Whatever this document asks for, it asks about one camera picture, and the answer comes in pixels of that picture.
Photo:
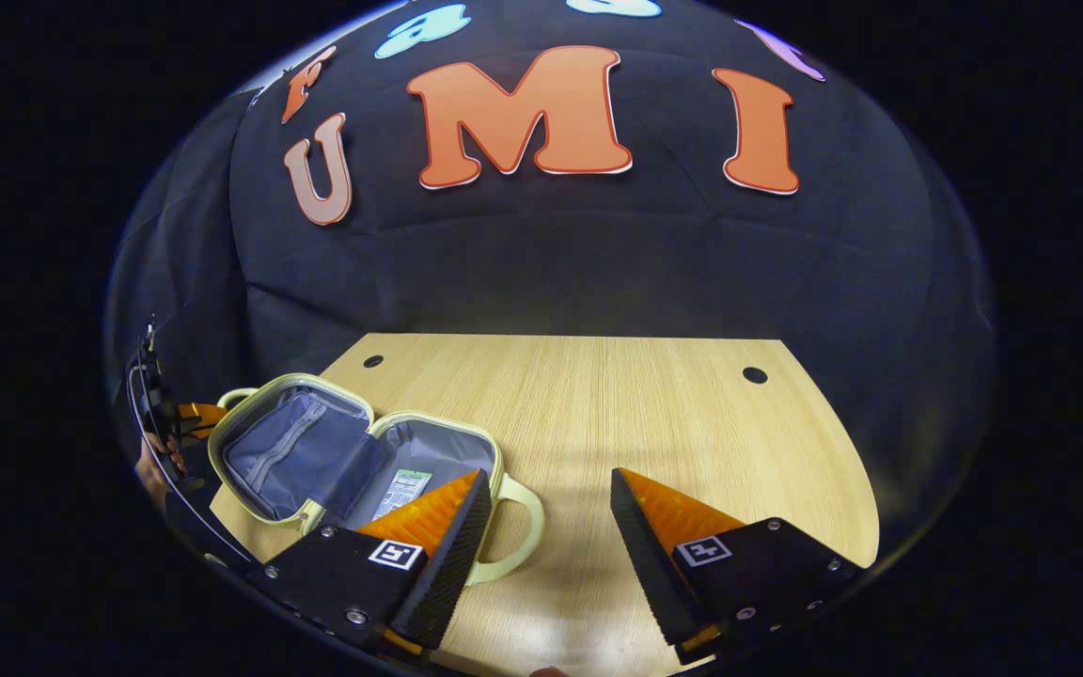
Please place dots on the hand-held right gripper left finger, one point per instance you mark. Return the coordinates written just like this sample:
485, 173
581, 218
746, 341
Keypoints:
452, 564

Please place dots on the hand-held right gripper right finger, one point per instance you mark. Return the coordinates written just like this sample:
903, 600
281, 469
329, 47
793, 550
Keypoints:
654, 574

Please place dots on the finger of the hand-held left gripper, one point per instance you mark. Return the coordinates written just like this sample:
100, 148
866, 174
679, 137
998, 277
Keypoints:
198, 418

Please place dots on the green and white skincare tube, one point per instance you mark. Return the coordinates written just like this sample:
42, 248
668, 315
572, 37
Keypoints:
402, 491

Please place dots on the pale yellow suitcase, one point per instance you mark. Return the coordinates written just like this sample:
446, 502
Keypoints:
297, 451

